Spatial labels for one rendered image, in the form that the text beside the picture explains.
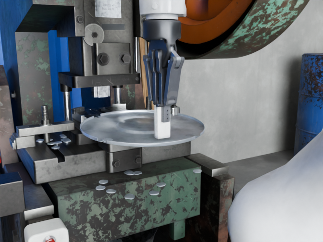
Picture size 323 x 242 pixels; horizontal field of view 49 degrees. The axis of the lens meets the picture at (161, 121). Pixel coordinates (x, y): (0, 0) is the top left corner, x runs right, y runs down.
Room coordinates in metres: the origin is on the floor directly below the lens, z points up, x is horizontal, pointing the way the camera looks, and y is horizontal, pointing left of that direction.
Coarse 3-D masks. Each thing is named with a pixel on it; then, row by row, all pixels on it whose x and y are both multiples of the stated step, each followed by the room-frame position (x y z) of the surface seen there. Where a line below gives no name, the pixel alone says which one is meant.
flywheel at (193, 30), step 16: (192, 0) 1.27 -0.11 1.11; (208, 0) 1.19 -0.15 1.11; (224, 0) 1.12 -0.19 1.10; (240, 0) 1.01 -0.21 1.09; (192, 16) 1.26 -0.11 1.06; (208, 16) 1.19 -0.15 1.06; (224, 16) 1.06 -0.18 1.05; (240, 16) 1.00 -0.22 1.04; (192, 32) 1.20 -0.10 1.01; (208, 32) 1.13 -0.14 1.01; (224, 32) 1.06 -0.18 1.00
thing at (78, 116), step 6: (102, 108) 1.06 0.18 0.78; (108, 108) 1.06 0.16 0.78; (114, 108) 1.06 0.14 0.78; (120, 108) 1.06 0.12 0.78; (72, 114) 1.02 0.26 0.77; (78, 114) 0.97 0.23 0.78; (84, 114) 0.97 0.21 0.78; (90, 114) 0.97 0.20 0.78; (78, 120) 0.97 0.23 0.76; (78, 126) 0.98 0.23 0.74
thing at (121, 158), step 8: (104, 144) 0.87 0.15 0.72; (112, 152) 0.86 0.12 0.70; (120, 152) 0.87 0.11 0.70; (128, 152) 0.88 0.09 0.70; (136, 152) 0.89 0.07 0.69; (112, 160) 0.86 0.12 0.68; (120, 160) 0.87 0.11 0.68; (128, 160) 0.88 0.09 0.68; (136, 160) 0.88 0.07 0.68; (112, 168) 0.86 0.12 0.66; (120, 168) 0.87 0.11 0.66; (128, 168) 0.88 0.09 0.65; (136, 168) 0.89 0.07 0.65
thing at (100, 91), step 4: (92, 88) 1.01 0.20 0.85; (96, 88) 1.01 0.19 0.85; (100, 88) 1.00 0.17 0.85; (104, 88) 1.01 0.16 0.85; (108, 88) 1.02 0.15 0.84; (92, 92) 1.02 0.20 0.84; (96, 92) 1.01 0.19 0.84; (100, 92) 1.00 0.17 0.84; (104, 92) 1.01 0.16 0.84; (108, 92) 1.02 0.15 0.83; (92, 96) 1.02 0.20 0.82; (96, 96) 1.01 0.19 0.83; (100, 96) 1.00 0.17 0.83; (104, 96) 1.01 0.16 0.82; (108, 96) 1.02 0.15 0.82
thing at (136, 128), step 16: (112, 112) 0.93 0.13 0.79; (128, 112) 0.94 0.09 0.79; (144, 112) 0.95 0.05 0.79; (80, 128) 0.76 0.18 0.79; (96, 128) 0.79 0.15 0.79; (112, 128) 0.79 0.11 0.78; (128, 128) 0.77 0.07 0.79; (144, 128) 0.77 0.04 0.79; (176, 128) 0.80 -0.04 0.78; (192, 128) 0.80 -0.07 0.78; (112, 144) 0.68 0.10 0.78; (128, 144) 0.67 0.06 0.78; (144, 144) 0.67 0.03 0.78; (160, 144) 0.67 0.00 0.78
